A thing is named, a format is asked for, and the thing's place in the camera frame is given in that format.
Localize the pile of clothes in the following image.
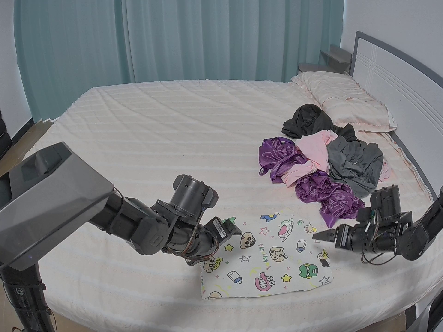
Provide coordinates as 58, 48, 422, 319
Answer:
258, 103, 392, 228

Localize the white printed pyjama top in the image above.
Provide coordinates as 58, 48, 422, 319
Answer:
200, 210, 333, 300

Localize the bed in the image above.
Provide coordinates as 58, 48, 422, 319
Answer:
31, 31, 443, 332

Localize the blue-green curtain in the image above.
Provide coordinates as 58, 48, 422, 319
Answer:
14, 0, 346, 124

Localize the black cable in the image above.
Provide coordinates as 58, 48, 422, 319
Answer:
362, 246, 393, 265

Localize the grey bedside table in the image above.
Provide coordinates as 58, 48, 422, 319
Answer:
298, 44, 353, 76

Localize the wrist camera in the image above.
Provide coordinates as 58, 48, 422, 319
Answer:
358, 185, 404, 225
202, 186, 219, 209

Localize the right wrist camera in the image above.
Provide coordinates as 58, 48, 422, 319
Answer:
358, 185, 404, 225

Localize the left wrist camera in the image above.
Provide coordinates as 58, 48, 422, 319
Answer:
202, 186, 219, 209

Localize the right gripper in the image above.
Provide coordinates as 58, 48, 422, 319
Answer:
312, 223, 377, 253

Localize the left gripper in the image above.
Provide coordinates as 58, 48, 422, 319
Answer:
193, 216, 243, 261

